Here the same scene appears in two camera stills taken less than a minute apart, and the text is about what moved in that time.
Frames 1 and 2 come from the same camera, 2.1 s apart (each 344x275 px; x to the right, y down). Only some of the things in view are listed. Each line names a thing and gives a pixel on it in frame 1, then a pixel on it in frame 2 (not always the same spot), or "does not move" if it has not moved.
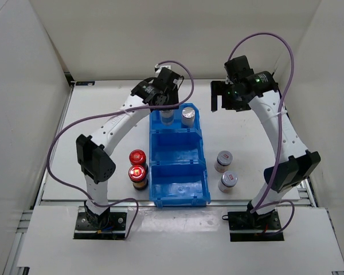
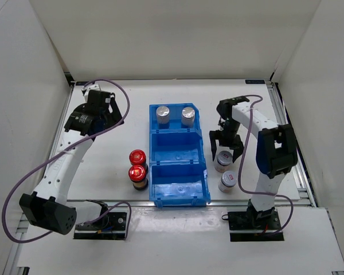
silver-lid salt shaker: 187,118 does not move
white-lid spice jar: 224,158 does not move
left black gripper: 173,95 → 113,119
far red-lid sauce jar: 137,157 does not move
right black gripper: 219,87 → 237,144
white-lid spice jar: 227,182 does not move
